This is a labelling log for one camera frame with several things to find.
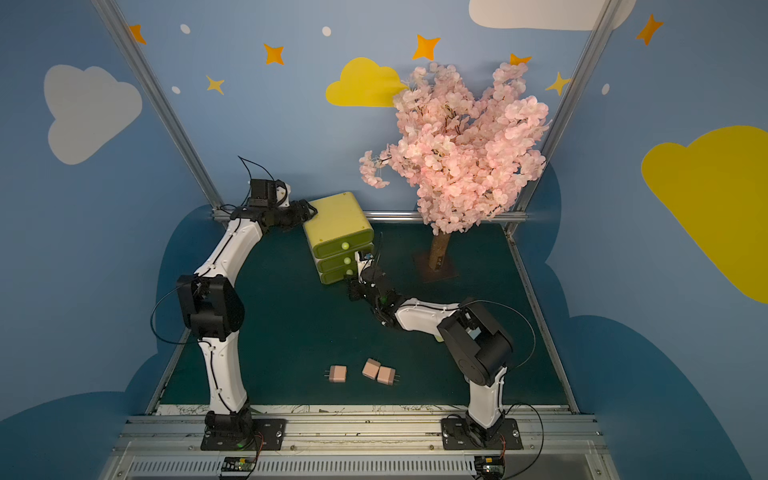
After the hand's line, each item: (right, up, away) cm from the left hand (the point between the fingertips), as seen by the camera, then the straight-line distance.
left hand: (307, 210), depth 96 cm
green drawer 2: (+11, -17, 0) cm, 20 cm away
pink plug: (+12, -48, -13) cm, 51 cm away
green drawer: (+6, -13, -7) cm, 16 cm away
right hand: (+16, -20, -4) cm, 26 cm away
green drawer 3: (+7, -21, +4) cm, 23 cm away
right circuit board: (+52, -67, -23) cm, 88 cm away
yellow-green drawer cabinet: (+10, -6, -3) cm, 12 cm away
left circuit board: (-10, -66, -24) cm, 71 cm away
